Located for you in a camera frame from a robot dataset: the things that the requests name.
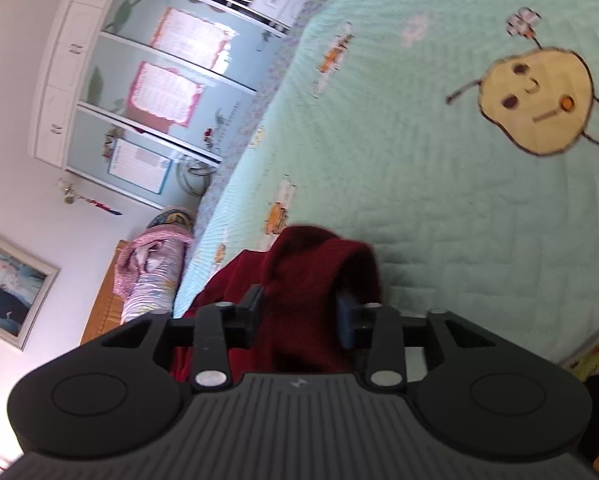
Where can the green quilted bedspread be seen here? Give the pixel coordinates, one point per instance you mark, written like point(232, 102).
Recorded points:
point(429, 185)

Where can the hanging wall ornament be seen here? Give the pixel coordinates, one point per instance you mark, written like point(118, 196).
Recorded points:
point(69, 192)

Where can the floral rolled quilt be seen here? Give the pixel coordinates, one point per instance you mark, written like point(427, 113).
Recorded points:
point(152, 290)

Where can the pink bordered poster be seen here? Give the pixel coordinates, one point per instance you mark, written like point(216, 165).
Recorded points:
point(164, 92)
point(189, 37)

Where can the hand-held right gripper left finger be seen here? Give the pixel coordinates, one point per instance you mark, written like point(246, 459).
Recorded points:
point(252, 306)

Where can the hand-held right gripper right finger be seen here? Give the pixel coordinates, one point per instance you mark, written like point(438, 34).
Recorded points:
point(344, 325)

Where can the white sliding door wardrobe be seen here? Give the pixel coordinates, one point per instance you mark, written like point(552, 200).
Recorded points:
point(107, 80)

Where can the red sweater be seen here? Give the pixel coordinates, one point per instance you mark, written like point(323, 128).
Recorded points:
point(299, 280)

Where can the wooden headboard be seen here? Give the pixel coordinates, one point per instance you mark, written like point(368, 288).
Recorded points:
point(102, 310)

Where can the silver metal hoop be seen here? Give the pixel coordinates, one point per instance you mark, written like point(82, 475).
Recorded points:
point(187, 177)

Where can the framed wedding photo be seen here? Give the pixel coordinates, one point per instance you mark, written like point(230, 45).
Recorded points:
point(4, 285)

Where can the blue bordered poster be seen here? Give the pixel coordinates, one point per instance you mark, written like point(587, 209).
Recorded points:
point(138, 165)

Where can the pink floral blanket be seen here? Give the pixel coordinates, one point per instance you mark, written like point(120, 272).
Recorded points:
point(142, 255)

